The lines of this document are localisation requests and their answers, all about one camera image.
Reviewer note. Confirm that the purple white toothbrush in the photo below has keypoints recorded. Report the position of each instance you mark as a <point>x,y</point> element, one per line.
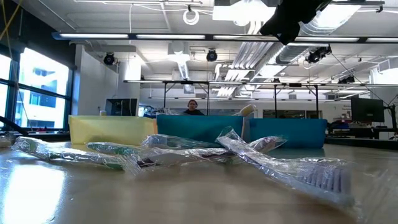
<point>311,177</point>

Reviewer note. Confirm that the black background robot arm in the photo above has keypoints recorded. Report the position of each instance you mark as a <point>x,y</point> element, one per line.
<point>334,123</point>

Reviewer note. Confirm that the black ceiling track light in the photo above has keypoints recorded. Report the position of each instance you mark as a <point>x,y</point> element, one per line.
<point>317,55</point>

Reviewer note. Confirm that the white ceiling pipe bundle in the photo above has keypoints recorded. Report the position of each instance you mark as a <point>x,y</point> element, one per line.
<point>248,56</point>

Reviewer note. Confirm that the large blue plastic bin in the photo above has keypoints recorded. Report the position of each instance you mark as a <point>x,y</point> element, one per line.
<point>295,130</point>

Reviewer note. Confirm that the black computer monitor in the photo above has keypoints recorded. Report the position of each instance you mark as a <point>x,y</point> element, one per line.
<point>367,109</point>
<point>121,107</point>

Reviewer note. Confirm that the person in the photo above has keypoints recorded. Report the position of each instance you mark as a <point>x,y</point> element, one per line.
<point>192,109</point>

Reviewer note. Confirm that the small teal plastic bin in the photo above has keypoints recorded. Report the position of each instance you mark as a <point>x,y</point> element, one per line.
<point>199,126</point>

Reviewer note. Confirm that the long ceiling light bar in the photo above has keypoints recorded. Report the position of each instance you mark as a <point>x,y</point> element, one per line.
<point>93,36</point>
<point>143,81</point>

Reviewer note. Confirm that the yellow cup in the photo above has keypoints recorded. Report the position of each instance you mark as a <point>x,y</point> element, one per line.
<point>103,113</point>

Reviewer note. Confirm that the yellow plastic bin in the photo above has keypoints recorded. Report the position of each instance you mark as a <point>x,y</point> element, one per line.
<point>109,129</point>

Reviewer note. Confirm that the silver ventilation duct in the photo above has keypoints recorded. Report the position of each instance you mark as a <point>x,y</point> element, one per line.
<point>335,15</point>

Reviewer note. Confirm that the black workstation frame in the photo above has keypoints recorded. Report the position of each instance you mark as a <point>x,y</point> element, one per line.
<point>275,99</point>
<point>186,82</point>

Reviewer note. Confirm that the black ceiling camera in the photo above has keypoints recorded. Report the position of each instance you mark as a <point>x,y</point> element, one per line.
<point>109,59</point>
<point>211,56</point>

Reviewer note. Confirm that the white ventilation duct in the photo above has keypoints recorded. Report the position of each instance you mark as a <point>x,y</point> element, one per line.
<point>183,67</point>

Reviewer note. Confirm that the dark window frame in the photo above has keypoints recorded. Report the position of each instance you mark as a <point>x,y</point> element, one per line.
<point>14,87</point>

